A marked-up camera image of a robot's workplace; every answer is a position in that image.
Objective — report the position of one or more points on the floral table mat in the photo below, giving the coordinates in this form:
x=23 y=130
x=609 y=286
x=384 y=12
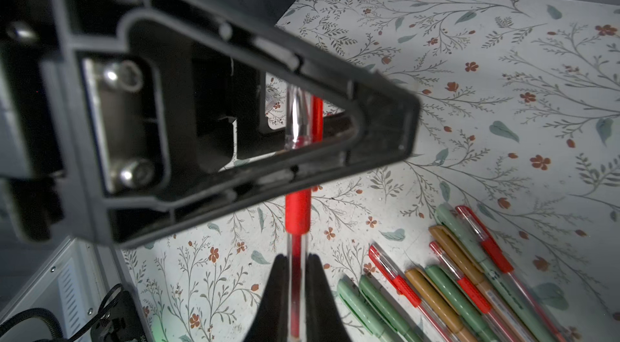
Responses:
x=519 y=121

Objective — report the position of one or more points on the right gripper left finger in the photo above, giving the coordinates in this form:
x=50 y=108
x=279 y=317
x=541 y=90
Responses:
x=270 y=323

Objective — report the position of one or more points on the light green marker pen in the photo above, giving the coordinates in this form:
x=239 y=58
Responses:
x=446 y=216

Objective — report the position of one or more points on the dark green marker pen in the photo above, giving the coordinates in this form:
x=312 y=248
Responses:
x=461 y=304

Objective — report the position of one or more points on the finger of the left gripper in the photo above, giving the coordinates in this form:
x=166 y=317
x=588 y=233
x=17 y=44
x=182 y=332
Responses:
x=165 y=121

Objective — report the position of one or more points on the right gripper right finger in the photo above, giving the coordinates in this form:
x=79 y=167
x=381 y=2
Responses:
x=322 y=320

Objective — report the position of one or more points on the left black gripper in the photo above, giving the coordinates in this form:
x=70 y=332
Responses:
x=37 y=188

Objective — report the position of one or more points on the gold marker in pile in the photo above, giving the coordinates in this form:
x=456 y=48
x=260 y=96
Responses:
x=441 y=235

